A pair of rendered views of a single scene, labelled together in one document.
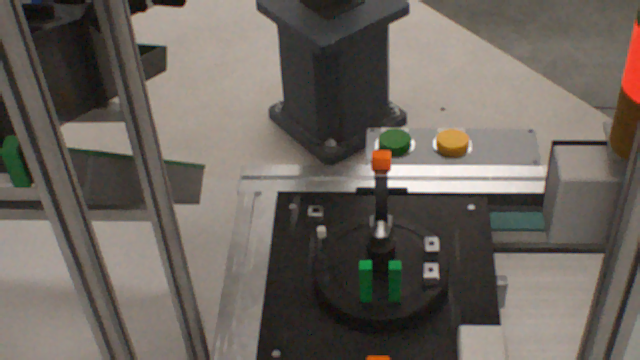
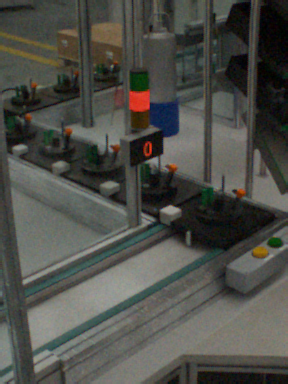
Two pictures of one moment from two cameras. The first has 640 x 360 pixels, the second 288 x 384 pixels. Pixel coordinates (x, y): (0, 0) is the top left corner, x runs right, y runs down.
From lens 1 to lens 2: 213 cm
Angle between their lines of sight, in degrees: 96
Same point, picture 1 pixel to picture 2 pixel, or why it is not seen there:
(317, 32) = not seen: outside the picture
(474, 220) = (217, 237)
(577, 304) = (169, 260)
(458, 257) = (207, 228)
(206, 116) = not seen: outside the picture
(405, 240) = (222, 215)
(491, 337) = (170, 211)
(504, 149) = (244, 262)
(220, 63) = not seen: outside the picture
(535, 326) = (173, 250)
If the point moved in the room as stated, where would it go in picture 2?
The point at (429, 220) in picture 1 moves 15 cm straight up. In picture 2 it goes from (228, 230) to (231, 180)
